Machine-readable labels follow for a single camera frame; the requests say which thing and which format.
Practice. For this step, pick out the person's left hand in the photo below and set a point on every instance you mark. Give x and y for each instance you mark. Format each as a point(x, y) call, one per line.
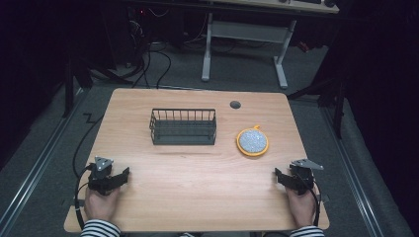
point(100, 205)

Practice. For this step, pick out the person's right hand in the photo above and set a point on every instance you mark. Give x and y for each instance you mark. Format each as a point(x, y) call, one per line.
point(301, 207)

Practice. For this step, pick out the white-legged wooden desk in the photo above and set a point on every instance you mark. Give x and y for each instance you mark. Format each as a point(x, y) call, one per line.
point(247, 31)

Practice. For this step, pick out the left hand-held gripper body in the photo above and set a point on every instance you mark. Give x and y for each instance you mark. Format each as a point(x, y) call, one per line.
point(100, 174)

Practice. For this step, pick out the metal floor rail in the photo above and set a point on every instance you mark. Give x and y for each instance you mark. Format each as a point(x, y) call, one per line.
point(33, 177)
point(352, 171)

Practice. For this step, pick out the round yellow-rimmed scrubbing pad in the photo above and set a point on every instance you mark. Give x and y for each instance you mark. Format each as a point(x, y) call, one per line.
point(252, 141)

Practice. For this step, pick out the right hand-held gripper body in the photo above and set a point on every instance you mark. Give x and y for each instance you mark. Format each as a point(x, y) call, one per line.
point(303, 177)

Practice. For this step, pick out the black metal stand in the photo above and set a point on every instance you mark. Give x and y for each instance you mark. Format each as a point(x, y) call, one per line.
point(70, 85)
point(337, 108)

